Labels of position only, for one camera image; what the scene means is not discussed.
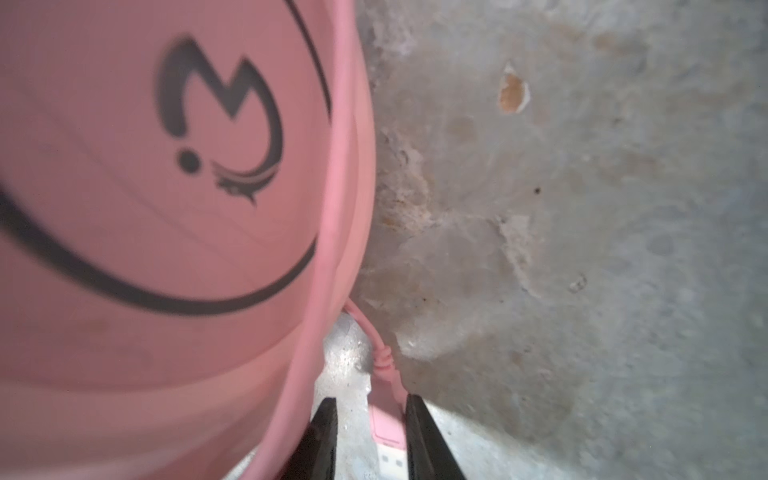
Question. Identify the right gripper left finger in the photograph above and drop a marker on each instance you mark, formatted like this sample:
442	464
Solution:
315	456

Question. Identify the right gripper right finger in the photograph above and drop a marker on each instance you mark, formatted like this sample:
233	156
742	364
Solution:
428	455

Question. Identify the pink headphones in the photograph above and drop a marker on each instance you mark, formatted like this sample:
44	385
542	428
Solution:
186	195

